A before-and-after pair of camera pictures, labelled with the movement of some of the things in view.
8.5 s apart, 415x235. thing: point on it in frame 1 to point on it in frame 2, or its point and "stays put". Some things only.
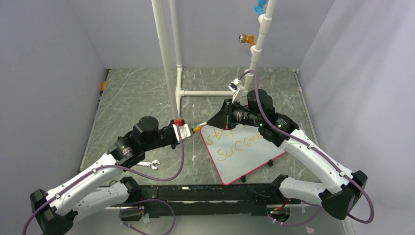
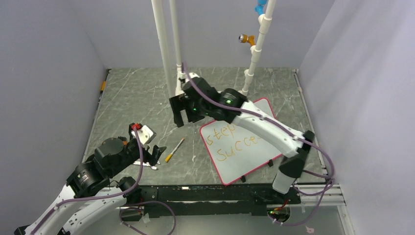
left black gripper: (173, 146) to (147, 156)
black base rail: (226, 200) stays put
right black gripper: (223, 119) to (179, 103)
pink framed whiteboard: (235, 152) stays put
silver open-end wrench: (151, 164) stays put
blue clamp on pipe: (259, 8) stays put
